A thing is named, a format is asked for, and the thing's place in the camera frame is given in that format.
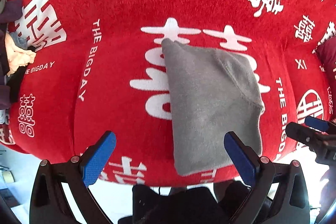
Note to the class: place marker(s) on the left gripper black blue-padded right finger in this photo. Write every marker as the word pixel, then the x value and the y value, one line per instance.
pixel 290 203

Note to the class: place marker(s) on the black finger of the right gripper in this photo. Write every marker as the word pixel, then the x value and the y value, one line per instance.
pixel 306 135

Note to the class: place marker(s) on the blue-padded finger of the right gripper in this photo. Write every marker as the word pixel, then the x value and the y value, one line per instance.
pixel 318 124

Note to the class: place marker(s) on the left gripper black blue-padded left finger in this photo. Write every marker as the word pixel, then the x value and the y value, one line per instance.
pixel 48 201

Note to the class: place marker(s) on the grey knit sweater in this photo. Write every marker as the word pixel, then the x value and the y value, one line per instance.
pixel 212 92

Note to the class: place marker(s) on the pile of clothes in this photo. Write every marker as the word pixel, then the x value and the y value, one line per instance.
pixel 15 56

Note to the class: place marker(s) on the red blanket with white print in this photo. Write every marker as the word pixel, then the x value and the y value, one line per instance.
pixel 99 67

